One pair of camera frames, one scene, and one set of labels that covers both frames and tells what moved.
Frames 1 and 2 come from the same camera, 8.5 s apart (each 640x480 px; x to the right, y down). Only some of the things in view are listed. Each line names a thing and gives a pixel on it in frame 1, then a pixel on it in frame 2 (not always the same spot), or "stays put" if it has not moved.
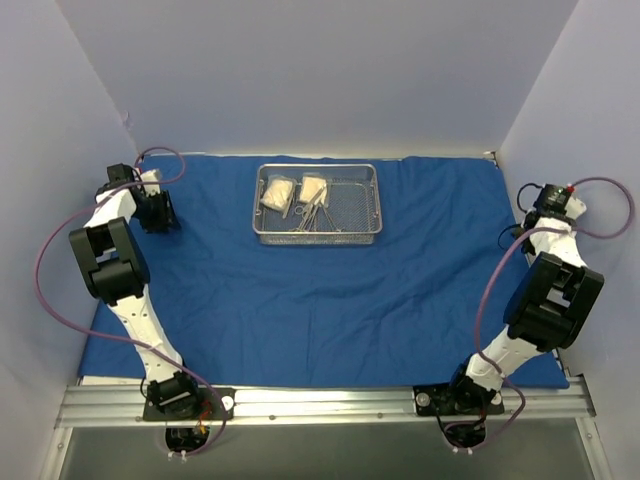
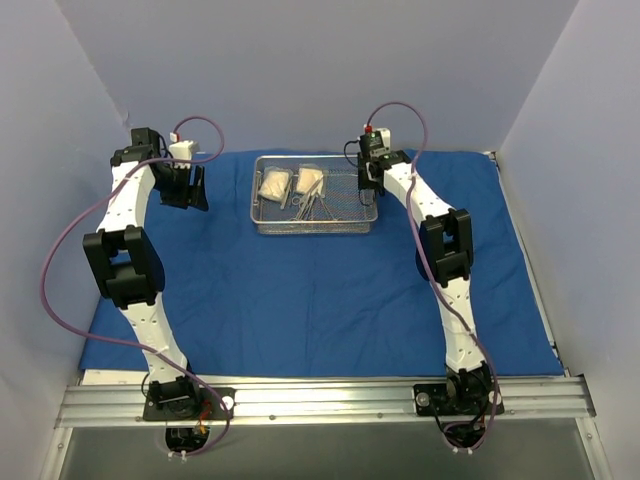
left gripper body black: [161, 212] to [181, 185]
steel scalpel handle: [291, 197] to [282, 206]
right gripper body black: [530, 220] to [366, 179]
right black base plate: [463, 397] stays put
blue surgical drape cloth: [414, 309] stays put
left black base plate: [214, 404] stays put
